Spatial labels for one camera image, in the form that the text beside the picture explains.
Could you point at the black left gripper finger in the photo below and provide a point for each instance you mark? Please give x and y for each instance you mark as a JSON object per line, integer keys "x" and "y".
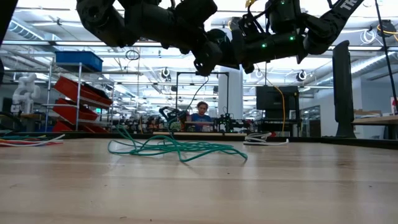
{"x": 208, "y": 59}

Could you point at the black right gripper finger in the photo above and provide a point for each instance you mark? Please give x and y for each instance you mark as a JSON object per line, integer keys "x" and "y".
{"x": 241, "y": 49}

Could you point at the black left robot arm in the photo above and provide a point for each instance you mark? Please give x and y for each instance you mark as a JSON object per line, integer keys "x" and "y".
{"x": 102, "y": 21}

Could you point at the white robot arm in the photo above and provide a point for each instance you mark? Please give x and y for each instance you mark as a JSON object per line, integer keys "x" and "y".
{"x": 26, "y": 90}

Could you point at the black background robot arm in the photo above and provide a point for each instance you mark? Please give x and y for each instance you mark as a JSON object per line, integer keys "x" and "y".
{"x": 228, "y": 121}
{"x": 169, "y": 113}

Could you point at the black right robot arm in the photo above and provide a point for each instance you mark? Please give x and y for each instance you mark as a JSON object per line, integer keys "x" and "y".
{"x": 326, "y": 28}

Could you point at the white building column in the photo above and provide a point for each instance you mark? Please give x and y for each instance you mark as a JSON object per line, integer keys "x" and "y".
{"x": 234, "y": 93}

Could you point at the person behind robot station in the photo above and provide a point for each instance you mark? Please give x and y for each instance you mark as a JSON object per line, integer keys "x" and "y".
{"x": 202, "y": 107}

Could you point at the blue plastic bin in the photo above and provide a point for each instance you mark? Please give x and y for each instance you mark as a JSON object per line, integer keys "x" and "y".
{"x": 77, "y": 60}

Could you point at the thin black pole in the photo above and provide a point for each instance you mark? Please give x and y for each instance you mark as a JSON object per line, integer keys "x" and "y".
{"x": 388, "y": 62}

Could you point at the long ceiling light strip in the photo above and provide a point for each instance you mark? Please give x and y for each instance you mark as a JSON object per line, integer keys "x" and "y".
{"x": 62, "y": 43}

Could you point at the metal shelving rack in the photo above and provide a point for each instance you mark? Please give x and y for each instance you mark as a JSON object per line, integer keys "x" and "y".
{"x": 78, "y": 93}

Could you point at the red slanted shelf bin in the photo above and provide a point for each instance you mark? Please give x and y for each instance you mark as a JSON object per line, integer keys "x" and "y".
{"x": 60, "y": 127}
{"x": 71, "y": 88}
{"x": 68, "y": 112}

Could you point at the wooden top work desk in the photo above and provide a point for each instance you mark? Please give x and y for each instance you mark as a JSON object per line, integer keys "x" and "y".
{"x": 376, "y": 119}

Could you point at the red fire extinguisher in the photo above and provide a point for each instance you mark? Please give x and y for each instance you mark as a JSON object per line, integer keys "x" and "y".
{"x": 395, "y": 105}

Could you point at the black camera gantry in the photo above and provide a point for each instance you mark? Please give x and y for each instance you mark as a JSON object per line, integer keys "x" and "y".
{"x": 183, "y": 73}

